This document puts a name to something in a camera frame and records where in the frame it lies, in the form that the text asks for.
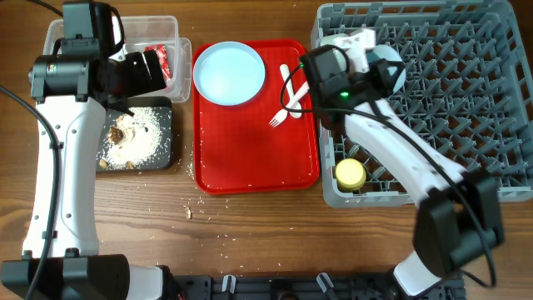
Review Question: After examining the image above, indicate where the red sauce packet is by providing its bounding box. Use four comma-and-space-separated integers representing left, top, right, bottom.
144, 44, 172, 82

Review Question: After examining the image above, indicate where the mint green bowl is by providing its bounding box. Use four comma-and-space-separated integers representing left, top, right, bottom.
320, 33, 354, 73

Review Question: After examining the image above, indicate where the light blue plate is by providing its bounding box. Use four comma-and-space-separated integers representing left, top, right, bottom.
192, 41, 266, 106

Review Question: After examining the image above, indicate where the yellow plastic cup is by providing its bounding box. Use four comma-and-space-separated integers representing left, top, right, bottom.
334, 158, 366, 193

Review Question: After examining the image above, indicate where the white plastic spoon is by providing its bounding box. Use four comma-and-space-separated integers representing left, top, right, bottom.
279, 63, 303, 119

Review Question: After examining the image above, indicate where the white plastic fork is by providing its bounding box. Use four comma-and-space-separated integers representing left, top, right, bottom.
269, 82, 310, 128

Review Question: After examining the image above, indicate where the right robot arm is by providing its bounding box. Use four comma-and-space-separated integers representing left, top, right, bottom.
300, 45, 505, 298

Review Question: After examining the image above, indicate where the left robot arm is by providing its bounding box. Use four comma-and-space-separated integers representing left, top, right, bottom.
1, 1, 180, 299

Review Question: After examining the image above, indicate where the food waste pile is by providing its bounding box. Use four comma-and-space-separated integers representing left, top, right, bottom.
97, 107, 163, 170

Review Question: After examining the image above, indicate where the grey dishwasher rack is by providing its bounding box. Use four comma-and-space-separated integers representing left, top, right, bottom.
311, 0, 532, 203

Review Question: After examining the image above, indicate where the clear plastic bin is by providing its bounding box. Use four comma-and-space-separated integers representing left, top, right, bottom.
41, 15, 193, 104

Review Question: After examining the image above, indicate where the black plastic tray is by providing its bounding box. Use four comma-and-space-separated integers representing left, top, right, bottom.
96, 97, 172, 173

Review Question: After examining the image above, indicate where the red serving tray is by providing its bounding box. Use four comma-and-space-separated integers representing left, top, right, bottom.
192, 39, 320, 194

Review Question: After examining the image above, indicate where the food scrap on table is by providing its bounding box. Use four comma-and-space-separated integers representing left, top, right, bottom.
185, 207, 192, 219

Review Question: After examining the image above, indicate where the black mounting rail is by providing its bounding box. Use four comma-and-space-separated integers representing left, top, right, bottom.
166, 272, 466, 300

